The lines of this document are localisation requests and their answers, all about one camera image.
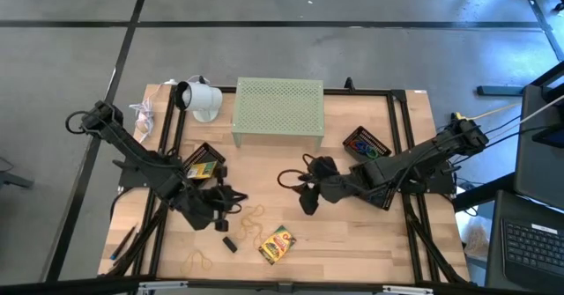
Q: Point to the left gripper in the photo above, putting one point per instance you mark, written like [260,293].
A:
[202,204]

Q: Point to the black crossbar silver brackets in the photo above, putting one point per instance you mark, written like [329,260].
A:
[282,286]

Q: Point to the black clamp bracket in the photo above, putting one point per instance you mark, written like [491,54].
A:
[349,84]

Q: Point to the bag of rubber bands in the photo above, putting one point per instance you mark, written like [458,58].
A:
[477,240]

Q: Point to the yellow rubber band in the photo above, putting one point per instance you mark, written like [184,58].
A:
[197,251]
[251,216]
[247,233]

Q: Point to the green rubber band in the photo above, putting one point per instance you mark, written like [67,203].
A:
[373,153]

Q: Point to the small yellow crayon box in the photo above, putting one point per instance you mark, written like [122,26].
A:
[202,170]

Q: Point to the black laptop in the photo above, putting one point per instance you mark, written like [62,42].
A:
[529,246]

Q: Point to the dark pen blue tip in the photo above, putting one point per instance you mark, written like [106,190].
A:
[123,243]

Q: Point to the black slotted plastic basket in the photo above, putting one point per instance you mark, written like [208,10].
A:
[388,198]
[366,135]
[205,152]

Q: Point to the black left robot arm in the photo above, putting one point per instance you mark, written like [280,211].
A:
[132,149]

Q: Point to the orange spiral band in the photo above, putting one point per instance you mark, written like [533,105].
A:
[353,145]

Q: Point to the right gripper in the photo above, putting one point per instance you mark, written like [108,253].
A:
[330,185]

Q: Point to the large crayon box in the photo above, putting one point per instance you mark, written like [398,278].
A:
[276,245]

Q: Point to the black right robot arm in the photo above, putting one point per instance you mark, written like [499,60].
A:
[410,163]

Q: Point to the grey stand leg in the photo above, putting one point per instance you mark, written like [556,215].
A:
[15,180]

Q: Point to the green perforated metal riser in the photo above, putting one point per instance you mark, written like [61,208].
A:
[277,105]

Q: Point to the black floor foot bar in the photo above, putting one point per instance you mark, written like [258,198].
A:
[498,90]

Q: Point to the small black rectangular block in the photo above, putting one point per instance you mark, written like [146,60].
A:
[229,245]

